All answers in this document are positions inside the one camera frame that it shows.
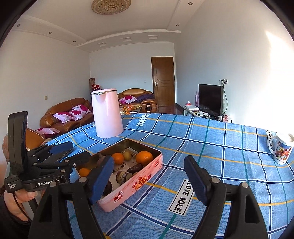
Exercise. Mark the wall socket with cable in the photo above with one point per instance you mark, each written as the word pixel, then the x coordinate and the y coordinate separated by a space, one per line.
pixel 223 82

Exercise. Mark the left hand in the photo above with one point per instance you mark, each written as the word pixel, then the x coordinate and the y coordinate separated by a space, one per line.
pixel 14 202

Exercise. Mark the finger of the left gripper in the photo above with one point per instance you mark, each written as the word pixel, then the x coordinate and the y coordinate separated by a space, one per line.
pixel 54 167
pixel 50 153

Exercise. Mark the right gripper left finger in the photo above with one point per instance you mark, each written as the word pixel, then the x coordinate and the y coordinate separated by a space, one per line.
pixel 51 219

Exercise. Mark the pink floral cushion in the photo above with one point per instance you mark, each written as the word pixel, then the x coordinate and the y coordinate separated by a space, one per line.
pixel 76 113

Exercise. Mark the ceiling lamp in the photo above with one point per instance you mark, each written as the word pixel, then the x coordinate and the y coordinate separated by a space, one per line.
pixel 110 7

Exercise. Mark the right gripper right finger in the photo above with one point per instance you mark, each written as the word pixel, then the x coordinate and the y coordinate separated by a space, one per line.
pixel 245 218

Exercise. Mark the brown leather sofa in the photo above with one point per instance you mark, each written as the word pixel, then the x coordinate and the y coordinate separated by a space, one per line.
pixel 51 127

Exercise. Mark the mandarin orange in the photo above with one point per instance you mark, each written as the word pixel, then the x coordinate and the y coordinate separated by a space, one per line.
pixel 118 158

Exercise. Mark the pink metal tin box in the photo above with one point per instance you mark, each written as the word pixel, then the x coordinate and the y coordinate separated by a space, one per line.
pixel 119 193

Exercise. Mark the blue plaid tablecloth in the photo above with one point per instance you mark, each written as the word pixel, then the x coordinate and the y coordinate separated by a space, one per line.
pixel 164 207

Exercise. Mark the large orange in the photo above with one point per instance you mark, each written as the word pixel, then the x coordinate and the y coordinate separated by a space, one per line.
pixel 144 158

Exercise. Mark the tv stand cabinet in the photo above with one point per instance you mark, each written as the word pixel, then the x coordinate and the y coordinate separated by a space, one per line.
pixel 203 112

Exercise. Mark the black television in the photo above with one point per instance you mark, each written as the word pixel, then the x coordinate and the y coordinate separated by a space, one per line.
pixel 211 98

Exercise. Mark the printed white ceramic mug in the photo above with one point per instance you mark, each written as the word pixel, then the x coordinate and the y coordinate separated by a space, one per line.
pixel 280 147

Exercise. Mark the small yellow fruit in tin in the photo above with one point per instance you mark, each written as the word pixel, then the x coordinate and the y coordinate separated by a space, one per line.
pixel 127 156

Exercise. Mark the dark brown interior door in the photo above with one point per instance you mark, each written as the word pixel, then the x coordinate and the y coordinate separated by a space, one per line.
pixel 163 80

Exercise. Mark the brown leather armchair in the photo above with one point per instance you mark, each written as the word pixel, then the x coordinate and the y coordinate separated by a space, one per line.
pixel 138 96

